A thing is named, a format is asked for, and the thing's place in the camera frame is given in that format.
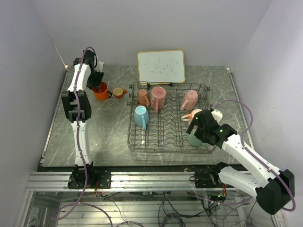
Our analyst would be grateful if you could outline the large orange mug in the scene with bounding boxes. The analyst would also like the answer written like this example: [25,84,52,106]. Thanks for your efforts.
[92,82,112,101]

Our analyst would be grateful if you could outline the mint green cup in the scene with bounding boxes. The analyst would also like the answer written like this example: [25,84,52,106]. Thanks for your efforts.
[187,129,202,147]

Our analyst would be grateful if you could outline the small orange cup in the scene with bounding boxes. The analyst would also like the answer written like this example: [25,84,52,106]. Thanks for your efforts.
[112,87,127,99]

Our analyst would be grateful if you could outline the light blue mug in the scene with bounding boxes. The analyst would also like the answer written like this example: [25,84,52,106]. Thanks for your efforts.
[134,105,149,130]

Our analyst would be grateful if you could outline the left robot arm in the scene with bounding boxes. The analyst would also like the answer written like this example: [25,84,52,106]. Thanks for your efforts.
[61,47,104,189]

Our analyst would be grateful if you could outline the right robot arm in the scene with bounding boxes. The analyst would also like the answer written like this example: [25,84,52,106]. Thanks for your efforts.
[187,109,295,215]

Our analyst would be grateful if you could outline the pale pink gradient mug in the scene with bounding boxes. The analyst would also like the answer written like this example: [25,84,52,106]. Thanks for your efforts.
[181,109,202,125]

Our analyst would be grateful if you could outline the pink faceted mug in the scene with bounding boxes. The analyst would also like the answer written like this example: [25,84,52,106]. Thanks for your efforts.
[180,90,198,111]

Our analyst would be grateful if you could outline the dusty pink mug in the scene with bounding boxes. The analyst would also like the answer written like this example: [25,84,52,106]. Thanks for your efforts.
[151,87,167,114]

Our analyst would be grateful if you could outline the salmon pink mug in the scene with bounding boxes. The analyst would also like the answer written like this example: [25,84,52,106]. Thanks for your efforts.
[137,89,151,106]

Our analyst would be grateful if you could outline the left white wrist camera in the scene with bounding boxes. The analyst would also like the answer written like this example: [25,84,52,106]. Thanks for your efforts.
[94,61,104,72]

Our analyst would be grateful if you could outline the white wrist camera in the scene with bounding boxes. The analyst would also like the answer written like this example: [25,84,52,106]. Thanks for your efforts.
[211,109,223,123]
[94,61,104,72]

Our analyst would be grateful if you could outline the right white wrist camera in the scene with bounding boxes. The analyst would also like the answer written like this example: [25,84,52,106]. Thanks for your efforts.
[211,109,223,123]

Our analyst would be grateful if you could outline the grey wire dish rack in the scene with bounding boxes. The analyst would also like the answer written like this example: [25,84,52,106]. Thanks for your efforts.
[127,82,215,154]

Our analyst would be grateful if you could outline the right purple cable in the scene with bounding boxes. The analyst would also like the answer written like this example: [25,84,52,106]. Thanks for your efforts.
[212,99,296,211]

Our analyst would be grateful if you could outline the purple cable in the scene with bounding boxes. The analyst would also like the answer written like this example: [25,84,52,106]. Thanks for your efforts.
[52,46,113,224]
[212,99,296,211]

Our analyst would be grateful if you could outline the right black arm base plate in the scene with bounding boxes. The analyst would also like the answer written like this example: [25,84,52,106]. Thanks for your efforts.
[187,162,241,188]

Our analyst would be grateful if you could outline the white whiteboard with wooden frame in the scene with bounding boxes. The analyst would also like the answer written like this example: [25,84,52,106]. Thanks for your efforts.
[137,50,186,86]

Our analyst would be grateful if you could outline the tangled floor cables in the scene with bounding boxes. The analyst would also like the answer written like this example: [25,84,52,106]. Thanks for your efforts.
[82,190,261,227]

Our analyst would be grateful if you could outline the aluminium frame rail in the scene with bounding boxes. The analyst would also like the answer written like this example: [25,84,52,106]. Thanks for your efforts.
[25,170,275,192]

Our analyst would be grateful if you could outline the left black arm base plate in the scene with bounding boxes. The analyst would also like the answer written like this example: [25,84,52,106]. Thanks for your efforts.
[67,163,112,189]

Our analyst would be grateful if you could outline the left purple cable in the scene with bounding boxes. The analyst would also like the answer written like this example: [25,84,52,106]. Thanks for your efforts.
[52,46,113,224]

